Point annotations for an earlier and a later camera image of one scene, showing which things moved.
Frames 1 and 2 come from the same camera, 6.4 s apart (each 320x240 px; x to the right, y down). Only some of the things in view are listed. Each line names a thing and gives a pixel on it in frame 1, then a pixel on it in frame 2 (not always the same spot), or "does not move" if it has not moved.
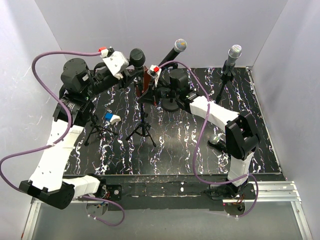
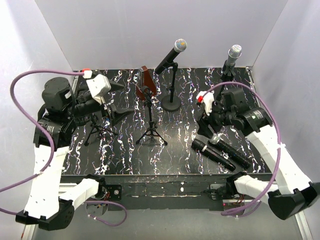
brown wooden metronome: (147, 82) does not move
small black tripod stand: (96, 128) does not move
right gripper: (151, 96) → (203, 130)
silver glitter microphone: (234, 53) does not move
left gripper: (127, 74) → (114, 116)
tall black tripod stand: (144, 128) → (151, 130)
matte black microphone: (137, 57) → (198, 145)
